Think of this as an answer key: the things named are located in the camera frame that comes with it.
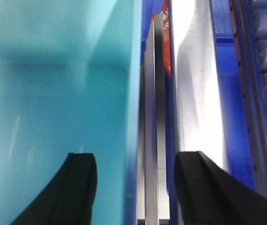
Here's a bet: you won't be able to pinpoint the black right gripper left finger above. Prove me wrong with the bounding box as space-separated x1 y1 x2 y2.
12 153 97 225

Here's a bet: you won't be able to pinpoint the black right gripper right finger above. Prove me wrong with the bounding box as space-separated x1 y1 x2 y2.
174 151 267 225

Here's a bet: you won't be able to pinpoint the light teal plastic bin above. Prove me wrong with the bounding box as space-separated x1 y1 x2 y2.
0 0 142 225

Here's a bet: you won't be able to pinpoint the red printed package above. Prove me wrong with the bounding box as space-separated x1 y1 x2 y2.
161 0 172 77

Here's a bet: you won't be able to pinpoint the steel conveyor rail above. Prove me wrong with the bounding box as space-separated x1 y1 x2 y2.
137 14 170 225

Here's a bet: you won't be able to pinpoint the steel front frame bar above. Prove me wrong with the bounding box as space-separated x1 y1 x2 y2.
171 0 230 171

